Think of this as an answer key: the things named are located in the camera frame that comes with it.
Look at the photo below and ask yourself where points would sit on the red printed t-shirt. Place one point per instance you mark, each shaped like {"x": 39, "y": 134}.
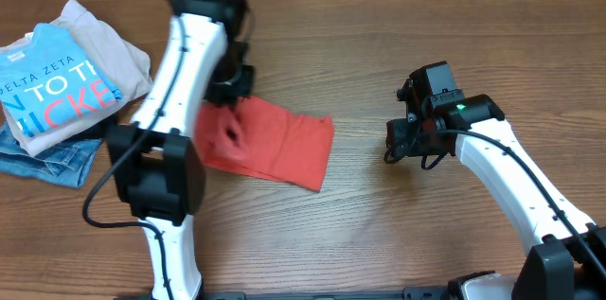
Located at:
{"x": 260, "y": 139}

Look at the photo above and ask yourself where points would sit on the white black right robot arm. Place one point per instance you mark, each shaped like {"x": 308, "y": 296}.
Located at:
{"x": 564, "y": 247}

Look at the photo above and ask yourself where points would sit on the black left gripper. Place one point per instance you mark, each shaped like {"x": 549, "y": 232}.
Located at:
{"x": 228, "y": 97}

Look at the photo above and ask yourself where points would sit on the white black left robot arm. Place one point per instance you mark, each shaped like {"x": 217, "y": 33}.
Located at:
{"x": 158, "y": 172}

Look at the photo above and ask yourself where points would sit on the black folded garment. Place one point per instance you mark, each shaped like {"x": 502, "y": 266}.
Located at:
{"x": 98, "y": 131}

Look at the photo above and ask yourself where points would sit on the folded blue jeans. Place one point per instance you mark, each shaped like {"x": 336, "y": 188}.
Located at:
{"x": 67, "y": 163}

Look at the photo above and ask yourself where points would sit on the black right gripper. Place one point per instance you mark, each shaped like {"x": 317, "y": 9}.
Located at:
{"x": 401, "y": 147}

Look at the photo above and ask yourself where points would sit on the beige folded garment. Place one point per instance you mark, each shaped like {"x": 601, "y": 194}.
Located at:
{"x": 124, "y": 64}

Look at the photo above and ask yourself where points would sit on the light blue folded t-shirt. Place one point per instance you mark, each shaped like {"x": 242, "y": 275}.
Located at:
{"x": 50, "y": 82}

